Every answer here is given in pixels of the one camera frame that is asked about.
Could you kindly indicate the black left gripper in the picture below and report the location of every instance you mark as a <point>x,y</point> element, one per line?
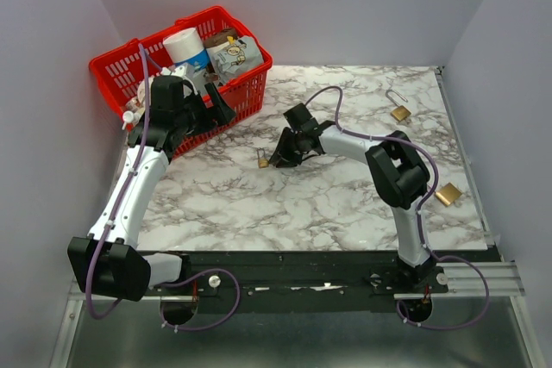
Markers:
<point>222,113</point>

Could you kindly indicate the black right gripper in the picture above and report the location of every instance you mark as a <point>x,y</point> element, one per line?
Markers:
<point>287,159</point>

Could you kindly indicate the small brass padlock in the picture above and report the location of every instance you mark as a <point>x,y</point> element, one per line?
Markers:
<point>262,159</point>

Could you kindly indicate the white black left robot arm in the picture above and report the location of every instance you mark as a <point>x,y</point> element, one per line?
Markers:
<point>106,261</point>

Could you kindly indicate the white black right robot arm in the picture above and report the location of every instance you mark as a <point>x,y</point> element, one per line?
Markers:
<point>399,176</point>

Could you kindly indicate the grey cartoon snack bag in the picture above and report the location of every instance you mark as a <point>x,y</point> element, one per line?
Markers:
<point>233,59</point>

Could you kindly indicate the brown chocolate package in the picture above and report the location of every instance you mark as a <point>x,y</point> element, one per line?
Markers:
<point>220,38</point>

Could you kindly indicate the white paper towel roll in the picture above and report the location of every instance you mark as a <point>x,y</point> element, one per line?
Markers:
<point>186,47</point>

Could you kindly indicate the white pump lotion bottle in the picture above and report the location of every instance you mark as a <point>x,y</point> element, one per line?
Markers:
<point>131,117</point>

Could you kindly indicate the red plastic shopping basket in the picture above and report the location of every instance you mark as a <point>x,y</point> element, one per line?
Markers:
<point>119,71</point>

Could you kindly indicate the brass padlock long shackle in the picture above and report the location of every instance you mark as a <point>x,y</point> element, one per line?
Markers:
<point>400,113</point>

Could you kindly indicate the large brass padlock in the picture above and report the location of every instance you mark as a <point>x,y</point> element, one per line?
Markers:
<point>448,194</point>

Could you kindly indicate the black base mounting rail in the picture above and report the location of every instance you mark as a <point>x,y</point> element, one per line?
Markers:
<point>266,282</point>

